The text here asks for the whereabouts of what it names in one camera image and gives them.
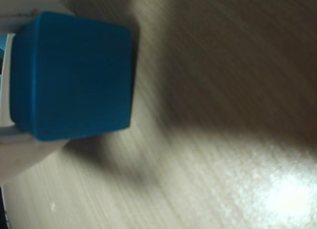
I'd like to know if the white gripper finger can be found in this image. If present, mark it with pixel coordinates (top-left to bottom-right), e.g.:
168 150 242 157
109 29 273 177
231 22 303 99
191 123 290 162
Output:
0 0 75 34
0 126 66 185

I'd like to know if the blue cube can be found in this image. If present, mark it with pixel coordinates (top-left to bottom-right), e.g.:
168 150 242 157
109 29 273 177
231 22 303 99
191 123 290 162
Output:
10 10 132 142

